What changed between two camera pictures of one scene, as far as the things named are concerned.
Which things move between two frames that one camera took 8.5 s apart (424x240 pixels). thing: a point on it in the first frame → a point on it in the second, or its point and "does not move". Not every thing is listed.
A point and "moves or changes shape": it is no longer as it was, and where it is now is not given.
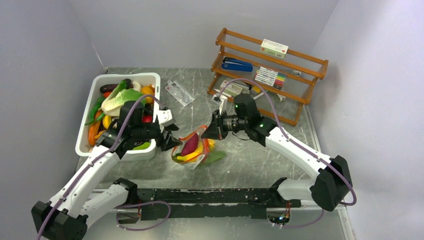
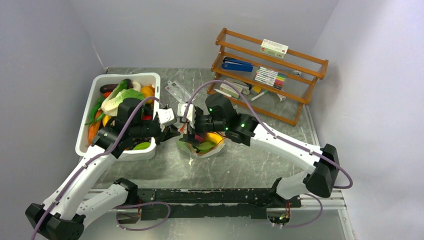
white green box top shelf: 274,48 does not move
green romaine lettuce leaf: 208,157 → 200,147
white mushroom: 136,86 does not move
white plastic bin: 81,149 does not move
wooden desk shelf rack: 280,81 does not move
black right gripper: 216,130 → 190,132
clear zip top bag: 192,148 moves or changes shape
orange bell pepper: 148,89 does not move
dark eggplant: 107,88 does not move
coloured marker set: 270,77 does not move
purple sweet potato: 190,144 moves or changes shape
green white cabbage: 112,106 does not move
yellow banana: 198,151 moves or changes shape
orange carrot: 93,129 does not move
